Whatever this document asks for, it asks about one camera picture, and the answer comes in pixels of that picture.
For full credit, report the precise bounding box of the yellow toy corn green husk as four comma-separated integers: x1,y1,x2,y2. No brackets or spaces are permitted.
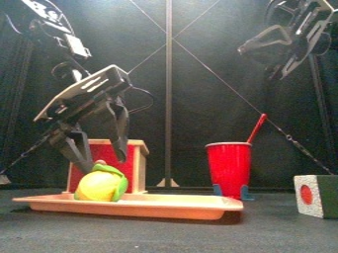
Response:
73,159,130,203

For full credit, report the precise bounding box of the wooden box red panel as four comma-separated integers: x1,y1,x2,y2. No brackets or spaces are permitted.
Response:
65,138,151,195

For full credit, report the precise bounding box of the red straw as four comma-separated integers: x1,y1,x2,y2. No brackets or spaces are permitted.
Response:
246,113,269,144

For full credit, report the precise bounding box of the orange plastic tray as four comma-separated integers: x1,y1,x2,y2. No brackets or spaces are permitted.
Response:
12,192,245,221

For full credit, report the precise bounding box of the red plastic cup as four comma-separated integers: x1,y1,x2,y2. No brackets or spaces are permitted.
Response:
205,141,254,200

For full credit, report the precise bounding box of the blue cup holder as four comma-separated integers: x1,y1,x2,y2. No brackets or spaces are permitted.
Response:
211,183,257,202

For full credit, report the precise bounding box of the white cube red dot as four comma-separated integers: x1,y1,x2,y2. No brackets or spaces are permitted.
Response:
293,174,338,219

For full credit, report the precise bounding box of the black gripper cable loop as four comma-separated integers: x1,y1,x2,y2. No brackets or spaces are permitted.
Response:
125,86,157,115

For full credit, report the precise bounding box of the diagonal brace wire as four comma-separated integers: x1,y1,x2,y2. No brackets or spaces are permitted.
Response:
127,0,337,176
127,0,222,75

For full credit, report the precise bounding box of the vertical metal frame pole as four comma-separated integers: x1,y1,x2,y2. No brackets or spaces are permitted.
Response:
157,0,181,189

